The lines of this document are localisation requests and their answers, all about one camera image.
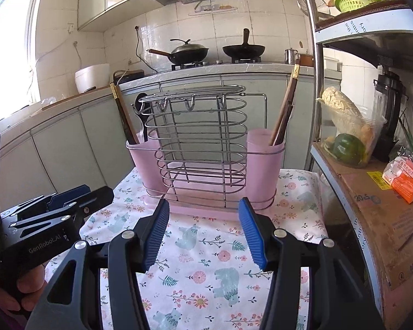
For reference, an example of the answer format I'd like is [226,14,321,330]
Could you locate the pink and chrome utensil rack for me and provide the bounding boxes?
[126,85,286,221]

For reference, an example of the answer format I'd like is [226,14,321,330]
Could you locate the black blender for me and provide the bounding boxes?
[372,70,409,163]

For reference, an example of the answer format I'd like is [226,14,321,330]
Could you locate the clear plastic container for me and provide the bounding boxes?
[316,97,388,170]

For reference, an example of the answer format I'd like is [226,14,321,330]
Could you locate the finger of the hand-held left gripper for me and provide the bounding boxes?
[9,186,115,229]
[2,185,91,220]

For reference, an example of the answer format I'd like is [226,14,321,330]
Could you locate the metal shelf rack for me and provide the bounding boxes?
[296,0,413,330]

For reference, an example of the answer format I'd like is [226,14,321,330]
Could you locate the window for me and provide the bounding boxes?
[0,0,44,125]

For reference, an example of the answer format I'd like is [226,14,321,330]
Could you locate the orange snack packet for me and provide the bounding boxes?
[382,156,413,204]

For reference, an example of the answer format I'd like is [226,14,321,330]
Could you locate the person's left hand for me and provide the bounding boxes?
[0,263,46,320]

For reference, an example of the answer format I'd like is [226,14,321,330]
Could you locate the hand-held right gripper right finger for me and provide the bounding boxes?
[238,197,376,330]

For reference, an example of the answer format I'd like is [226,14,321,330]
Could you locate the cardboard box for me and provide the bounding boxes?
[311,142,413,290]

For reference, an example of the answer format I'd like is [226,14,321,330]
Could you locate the black wok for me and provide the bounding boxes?
[222,28,267,60]

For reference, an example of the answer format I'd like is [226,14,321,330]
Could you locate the black countertop appliance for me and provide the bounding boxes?
[113,69,146,87]

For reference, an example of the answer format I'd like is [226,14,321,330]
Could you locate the glass wall shelf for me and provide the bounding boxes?
[188,0,243,17]

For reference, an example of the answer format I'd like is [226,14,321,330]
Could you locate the napa cabbage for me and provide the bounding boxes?
[321,87,364,139]

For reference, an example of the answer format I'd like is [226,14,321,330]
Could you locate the green bell pepper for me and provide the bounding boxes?
[332,133,367,166]

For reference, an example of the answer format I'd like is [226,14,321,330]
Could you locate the gas stove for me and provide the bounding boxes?
[170,58,263,73]

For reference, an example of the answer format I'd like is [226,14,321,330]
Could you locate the black ladle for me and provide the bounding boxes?
[131,92,149,144]

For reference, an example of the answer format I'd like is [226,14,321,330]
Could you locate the green plastic basket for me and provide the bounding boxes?
[334,0,386,14]

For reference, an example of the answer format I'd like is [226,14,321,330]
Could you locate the black power cord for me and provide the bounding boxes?
[134,26,159,76]

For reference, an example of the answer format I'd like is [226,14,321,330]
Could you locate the wok with glass lid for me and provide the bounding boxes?
[146,39,210,65]

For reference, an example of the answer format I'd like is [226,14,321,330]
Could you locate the white rice cooker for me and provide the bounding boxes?
[75,63,111,94]

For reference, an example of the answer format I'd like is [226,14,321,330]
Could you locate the floral tablecloth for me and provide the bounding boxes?
[79,168,330,330]

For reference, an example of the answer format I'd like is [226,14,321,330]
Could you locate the orange vegetable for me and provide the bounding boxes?
[360,124,378,145]

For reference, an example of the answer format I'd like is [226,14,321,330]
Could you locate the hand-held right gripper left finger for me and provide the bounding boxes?
[26,199,171,330]

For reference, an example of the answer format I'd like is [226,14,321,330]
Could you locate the pale green base cabinets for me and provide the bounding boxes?
[0,72,342,215]

